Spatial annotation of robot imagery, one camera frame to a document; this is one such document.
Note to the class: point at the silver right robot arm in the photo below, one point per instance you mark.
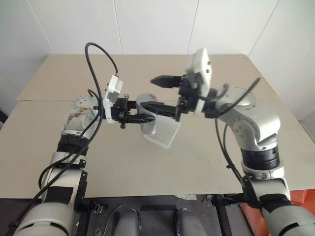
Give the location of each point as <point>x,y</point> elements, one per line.
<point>265,123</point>

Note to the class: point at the black object at room edge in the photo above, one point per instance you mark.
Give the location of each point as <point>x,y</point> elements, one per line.
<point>2,118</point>

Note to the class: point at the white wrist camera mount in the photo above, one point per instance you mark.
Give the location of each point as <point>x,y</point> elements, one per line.
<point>203,66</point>
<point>113,87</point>

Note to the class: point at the orange object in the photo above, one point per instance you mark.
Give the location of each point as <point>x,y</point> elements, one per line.
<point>297,199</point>

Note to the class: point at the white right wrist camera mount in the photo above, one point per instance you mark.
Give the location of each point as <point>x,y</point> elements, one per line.
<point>203,66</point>

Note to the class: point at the clear plastic box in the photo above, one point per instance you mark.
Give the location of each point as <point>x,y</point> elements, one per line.
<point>165,134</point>

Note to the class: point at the dark grey rounded shape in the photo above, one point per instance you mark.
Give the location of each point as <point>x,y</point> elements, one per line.
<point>189,223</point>
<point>128,223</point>

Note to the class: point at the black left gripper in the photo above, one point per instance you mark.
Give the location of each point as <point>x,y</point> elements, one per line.
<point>120,105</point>

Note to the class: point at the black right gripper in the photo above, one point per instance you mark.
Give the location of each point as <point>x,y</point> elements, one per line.
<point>188,98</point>

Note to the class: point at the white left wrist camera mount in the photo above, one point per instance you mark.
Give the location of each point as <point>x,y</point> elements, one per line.
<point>113,87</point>

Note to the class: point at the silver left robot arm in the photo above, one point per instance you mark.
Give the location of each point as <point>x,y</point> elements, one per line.
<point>61,182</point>

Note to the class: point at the black metal table frame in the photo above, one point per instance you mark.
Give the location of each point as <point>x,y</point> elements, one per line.
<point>222,214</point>

